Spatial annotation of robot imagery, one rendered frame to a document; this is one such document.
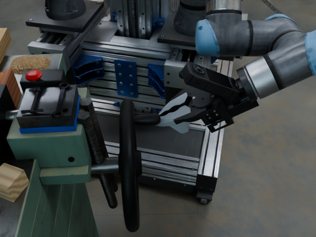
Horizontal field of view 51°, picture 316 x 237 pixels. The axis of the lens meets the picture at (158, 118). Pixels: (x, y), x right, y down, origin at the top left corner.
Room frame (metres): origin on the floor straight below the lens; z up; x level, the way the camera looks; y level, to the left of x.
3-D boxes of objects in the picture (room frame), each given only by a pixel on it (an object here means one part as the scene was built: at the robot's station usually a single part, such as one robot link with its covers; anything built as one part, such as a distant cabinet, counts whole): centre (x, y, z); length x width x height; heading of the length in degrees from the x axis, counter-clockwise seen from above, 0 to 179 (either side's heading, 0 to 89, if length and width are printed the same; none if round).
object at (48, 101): (0.48, 0.21, 0.99); 0.13 x 0.11 x 0.06; 4
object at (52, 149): (0.47, 0.21, 0.91); 0.15 x 0.14 x 0.09; 4
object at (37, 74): (0.51, 0.24, 1.02); 0.03 x 0.03 x 0.01
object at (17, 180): (0.33, 0.26, 0.92); 0.04 x 0.04 x 0.04; 68
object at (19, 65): (0.71, 0.33, 0.91); 0.10 x 0.07 x 0.02; 94
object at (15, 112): (0.47, 0.27, 0.95); 0.09 x 0.07 x 0.09; 4
